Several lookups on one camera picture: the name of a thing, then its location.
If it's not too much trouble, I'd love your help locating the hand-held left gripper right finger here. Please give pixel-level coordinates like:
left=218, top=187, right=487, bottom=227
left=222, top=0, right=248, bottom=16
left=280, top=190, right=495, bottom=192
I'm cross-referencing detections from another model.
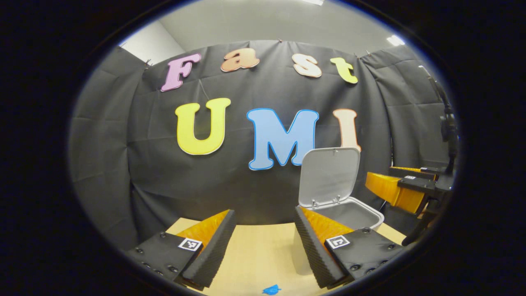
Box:
left=294, top=206, right=405, bottom=289

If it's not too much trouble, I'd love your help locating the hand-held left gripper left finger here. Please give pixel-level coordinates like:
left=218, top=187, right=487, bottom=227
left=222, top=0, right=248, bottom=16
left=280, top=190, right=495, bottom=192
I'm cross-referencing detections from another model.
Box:
left=125, top=209, right=237, bottom=291

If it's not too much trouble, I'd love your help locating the white desktop garbage bin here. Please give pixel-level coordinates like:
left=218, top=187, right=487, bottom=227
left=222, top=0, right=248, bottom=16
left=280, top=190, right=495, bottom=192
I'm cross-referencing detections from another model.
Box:
left=290, top=147, right=385, bottom=277

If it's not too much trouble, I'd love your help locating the wooden desktop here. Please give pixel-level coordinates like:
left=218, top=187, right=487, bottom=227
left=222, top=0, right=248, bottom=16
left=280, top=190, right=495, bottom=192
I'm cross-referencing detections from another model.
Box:
left=164, top=217, right=407, bottom=296

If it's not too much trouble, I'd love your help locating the black backdrop cloth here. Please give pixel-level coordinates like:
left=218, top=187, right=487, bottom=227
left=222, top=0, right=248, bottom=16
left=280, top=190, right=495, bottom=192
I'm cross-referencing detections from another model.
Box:
left=68, top=40, right=457, bottom=251

